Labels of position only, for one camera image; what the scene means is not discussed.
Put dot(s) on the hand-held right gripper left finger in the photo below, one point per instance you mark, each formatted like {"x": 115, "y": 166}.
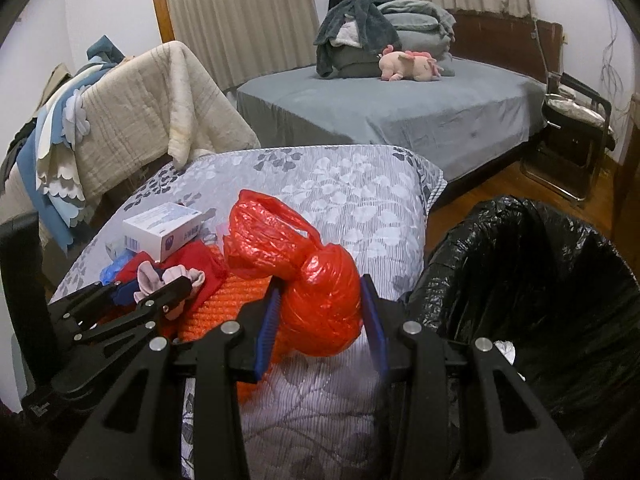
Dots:
{"x": 264, "y": 332}

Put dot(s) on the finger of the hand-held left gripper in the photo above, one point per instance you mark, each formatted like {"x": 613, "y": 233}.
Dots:
{"x": 167, "y": 292}
{"x": 82, "y": 305}

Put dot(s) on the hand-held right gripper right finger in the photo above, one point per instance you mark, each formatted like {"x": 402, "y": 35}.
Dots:
{"x": 374, "y": 322}

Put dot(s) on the pale pink cloth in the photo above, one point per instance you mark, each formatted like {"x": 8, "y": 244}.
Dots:
{"x": 150, "y": 277}

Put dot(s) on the red cloth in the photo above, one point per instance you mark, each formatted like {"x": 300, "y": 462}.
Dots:
{"x": 200, "y": 266}

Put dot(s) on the orange knitted cloth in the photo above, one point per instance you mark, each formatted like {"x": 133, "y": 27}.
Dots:
{"x": 210, "y": 310}

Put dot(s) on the blue plastic wrapper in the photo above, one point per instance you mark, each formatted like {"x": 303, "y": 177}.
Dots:
{"x": 112, "y": 269}

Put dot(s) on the red plastic bag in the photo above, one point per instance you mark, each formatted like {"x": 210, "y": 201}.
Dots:
{"x": 320, "y": 300}

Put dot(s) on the black bag-lined bin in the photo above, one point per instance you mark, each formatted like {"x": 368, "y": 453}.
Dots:
{"x": 525, "y": 270}

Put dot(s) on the white cardboard box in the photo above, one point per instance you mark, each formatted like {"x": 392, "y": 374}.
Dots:
{"x": 160, "y": 230}

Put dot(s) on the grey floral mattress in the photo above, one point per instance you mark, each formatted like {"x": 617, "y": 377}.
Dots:
{"x": 340, "y": 200}

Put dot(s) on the white crumpled tissue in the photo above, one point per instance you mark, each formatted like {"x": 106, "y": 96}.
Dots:
{"x": 506, "y": 351}

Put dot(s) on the blue and white cloth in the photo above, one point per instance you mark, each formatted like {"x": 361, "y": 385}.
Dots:
{"x": 50, "y": 160}

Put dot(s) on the dark cloth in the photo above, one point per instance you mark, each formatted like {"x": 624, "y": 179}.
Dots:
{"x": 17, "y": 150}

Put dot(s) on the beige quilt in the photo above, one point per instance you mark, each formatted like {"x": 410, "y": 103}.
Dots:
{"x": 125, "y": 110}

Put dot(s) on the grey bed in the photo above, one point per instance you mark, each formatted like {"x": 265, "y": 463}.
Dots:
{"x": 400, "y": 110}

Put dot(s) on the pink plush toy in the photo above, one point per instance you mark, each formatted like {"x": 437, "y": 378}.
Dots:
{"x": 405, "y": 65}

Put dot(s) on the wide beige curtain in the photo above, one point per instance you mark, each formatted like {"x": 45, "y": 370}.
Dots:
{"x": 240, "y": 20}

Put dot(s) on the grey chair cushion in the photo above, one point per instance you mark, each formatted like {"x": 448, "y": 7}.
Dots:
{"x": 575, "y": 111}

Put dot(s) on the wooden wardrobe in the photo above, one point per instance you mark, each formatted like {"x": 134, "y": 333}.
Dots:
{"x": 631, "y": 175}

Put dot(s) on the dark grey fleece blanket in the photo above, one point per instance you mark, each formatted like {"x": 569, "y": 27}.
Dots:
{"x": 350, "y": 25}

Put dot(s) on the folded grey duvet pile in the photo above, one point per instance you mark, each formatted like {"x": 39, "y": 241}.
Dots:
{"x": 422, "y": 20}

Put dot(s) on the dark wooden headboard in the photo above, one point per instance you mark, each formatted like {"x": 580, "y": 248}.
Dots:
{"x": 500, "y": 35}

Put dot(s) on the wooden window frame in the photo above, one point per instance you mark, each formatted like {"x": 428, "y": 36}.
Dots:
{"x": 159, "y": 0}

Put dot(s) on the black metal-frame chair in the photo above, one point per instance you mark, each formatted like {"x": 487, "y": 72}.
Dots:
{"x": 582, "y": 91}

